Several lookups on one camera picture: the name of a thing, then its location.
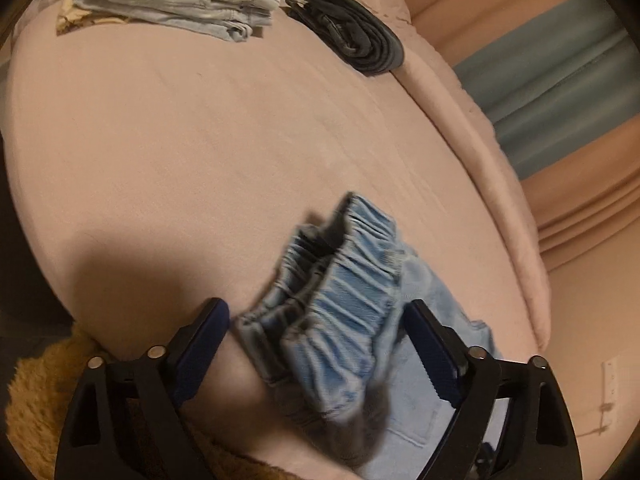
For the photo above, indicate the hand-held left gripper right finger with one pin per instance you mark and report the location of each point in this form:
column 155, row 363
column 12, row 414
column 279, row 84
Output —
column 432, row 355

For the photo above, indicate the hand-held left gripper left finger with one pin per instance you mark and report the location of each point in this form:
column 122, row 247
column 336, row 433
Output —
column 200, row 350

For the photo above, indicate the light blue denim pants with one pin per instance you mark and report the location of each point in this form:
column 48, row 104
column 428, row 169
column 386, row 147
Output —
column 345, row 320

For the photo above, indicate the dark folded pants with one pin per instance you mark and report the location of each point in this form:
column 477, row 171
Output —
column 350, row 35

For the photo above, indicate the yellow fuzzy rug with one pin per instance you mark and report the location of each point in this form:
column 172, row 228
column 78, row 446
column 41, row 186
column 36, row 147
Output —
column 40, row 390

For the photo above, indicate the white power strip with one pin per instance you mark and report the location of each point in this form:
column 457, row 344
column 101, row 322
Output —
column 611, row 380

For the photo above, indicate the bed with pink sheet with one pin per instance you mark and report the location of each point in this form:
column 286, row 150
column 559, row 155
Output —
column 200, row 160

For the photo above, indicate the pink duvet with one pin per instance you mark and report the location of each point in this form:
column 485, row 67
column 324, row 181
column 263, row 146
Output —
column 475, row 160

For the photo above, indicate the pink curtain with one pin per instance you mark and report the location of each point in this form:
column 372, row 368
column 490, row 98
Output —
column 590, row 210
column 475, row 0

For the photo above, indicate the blue curtain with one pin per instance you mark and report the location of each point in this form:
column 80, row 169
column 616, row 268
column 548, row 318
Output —
column 550, row 70

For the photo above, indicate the yellow patterned cloth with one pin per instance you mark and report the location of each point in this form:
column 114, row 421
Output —
column 82, row 19

